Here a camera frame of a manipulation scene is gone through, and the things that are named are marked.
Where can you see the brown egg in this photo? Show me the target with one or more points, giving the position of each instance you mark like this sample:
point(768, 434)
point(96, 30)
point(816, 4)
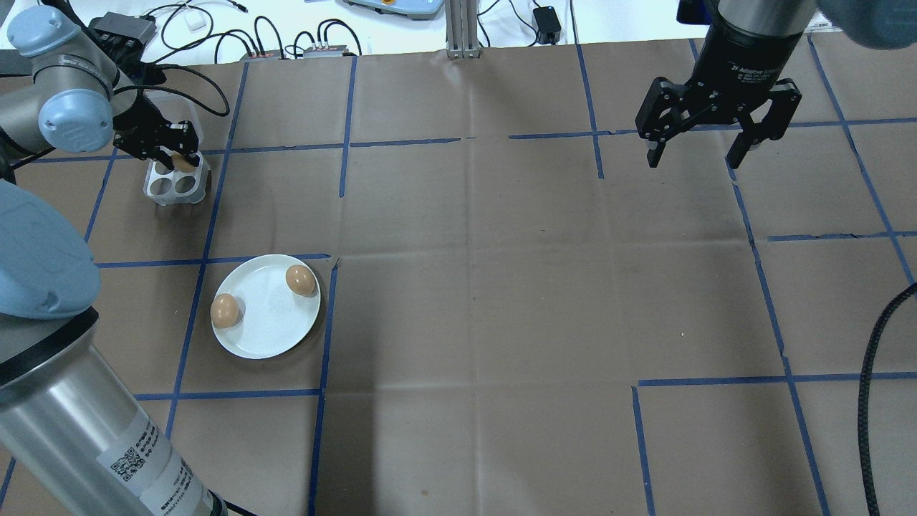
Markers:
point(225, 312)
point(301, 280)
point(183, 163)

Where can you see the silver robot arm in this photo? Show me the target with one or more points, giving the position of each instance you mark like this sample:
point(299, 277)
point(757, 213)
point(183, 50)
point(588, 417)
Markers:
point(759, 14)
point(64, 423)

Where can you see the clear plastic egg carton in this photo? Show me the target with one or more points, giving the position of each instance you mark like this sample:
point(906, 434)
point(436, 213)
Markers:
point(174, 201)

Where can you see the white round plate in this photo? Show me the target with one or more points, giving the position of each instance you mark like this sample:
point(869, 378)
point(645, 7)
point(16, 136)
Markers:
point(269, 322)

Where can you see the dark grey box device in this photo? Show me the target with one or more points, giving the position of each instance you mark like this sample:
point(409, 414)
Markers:
point(125, 27)

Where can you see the small white adapter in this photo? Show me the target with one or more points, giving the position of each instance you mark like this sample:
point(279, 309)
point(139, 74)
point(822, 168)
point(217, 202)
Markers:
point(195, 22)

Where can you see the black power adapter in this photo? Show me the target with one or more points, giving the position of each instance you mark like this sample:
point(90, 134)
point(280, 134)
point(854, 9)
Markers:
point(546, 20)

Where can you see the grey blue teach pendant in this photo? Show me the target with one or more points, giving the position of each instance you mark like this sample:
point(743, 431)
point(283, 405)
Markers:
point(394, 6)

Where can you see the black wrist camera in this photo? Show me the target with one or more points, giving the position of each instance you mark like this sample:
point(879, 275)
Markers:
point(691, 11)
point(154, 75)

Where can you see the aluminium frame post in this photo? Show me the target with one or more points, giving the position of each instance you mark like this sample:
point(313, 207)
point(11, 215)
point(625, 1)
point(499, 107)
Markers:
point(462, 29)

